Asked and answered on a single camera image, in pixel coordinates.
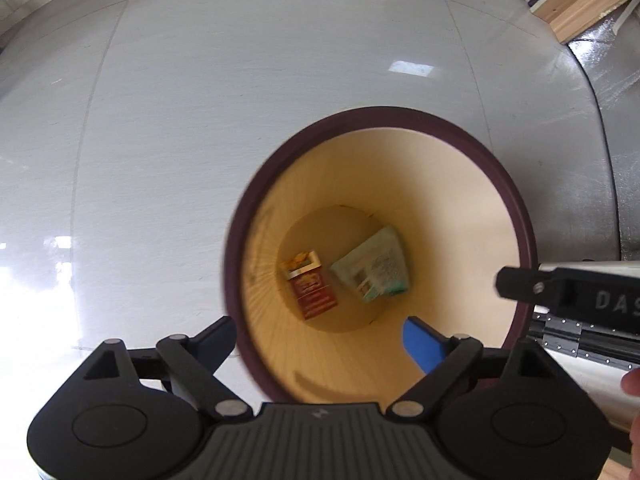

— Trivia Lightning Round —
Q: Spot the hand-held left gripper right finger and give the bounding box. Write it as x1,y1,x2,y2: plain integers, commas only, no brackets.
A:
390,316,557,421

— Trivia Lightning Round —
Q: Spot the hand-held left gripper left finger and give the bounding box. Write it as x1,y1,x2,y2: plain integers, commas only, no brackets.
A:
80,316,253,421

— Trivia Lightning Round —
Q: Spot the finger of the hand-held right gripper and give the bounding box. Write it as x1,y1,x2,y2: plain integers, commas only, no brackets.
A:
495,265,573,318

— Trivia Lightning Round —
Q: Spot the brown rimmed round waste bin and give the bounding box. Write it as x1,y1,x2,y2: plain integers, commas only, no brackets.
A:
224,106,538,405

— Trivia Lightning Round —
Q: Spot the person's right hand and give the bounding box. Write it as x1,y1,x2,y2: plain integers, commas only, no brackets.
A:
620,367,640,461

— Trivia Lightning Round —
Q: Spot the green printed plastic packet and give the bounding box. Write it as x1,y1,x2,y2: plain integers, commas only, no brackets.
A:
330,226,412,304

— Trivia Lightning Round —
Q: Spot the red cigarette box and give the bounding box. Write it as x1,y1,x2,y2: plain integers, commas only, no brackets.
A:
280,250,339,322

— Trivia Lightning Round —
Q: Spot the silver foil mat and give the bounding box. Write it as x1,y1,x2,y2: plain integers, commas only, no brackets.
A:
567,4,640,262

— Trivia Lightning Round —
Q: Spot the light wooden plank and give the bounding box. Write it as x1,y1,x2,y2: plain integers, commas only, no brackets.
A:
529,0,634,44

